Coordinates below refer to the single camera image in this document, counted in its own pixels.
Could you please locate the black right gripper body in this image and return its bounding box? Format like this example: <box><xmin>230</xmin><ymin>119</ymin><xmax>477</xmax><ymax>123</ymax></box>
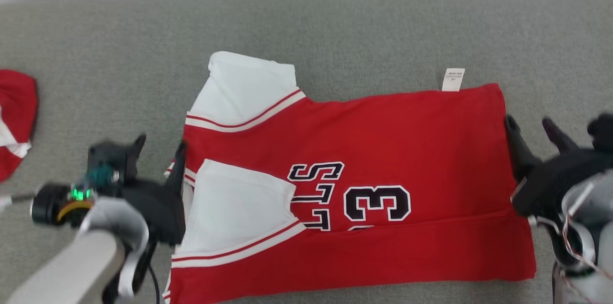
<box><xmin>511</xmin><ymin>148</ymin><xmax>613</xmax><ymax>219</ymax></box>

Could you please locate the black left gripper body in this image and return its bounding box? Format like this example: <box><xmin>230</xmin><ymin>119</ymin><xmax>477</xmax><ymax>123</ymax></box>
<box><xmin>115</xmin><ymin>180</ymin><xmax>187</xmax><ymax>247</ymax></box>

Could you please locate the black cable with white tag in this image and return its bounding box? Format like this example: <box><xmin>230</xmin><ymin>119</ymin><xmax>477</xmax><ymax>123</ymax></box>
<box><xmin>0</xmin><ymin>192</ymin><xmax>37</xmax><ymax>207</ymax></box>

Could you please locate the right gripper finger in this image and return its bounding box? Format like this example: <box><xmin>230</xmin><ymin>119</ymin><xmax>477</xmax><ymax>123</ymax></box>
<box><xmin>542</xmin><ymin>118</ymin><xmax>578</xmax><ymax>154</ymax></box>
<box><xmin>504</xmin><ymin>114</ymin><xmax>542</xmax><ymax>180</ymax></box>

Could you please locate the red jersey with number print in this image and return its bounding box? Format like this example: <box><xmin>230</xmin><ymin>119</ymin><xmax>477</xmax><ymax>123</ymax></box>
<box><xmin>163</xmin><ymin>51</ymin><xmax>537</xmax><ymax>304</ymax></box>

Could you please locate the thin black cable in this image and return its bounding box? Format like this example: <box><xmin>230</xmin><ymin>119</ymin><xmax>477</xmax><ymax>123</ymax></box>
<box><xmin>147</xmin><ymin>265</ymin><xmax>161</xmax><ymax>304</ymax></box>

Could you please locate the red garment with white band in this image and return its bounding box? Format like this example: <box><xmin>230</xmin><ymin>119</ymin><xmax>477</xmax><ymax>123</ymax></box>
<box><xmin>0</xmin><ymin>69</ymin><xmax>38</xmax><ymax>183</ymax></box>

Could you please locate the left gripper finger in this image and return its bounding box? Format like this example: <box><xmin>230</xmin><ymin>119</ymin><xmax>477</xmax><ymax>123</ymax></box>
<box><xmin>165</xmin><ymin>141</ymin><xmax>188</xmax><ymax>195</ymax></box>
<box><xmin>128</xmin><ymin>134</ymin><xmax>147</xmax><ymax>173</ymax></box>

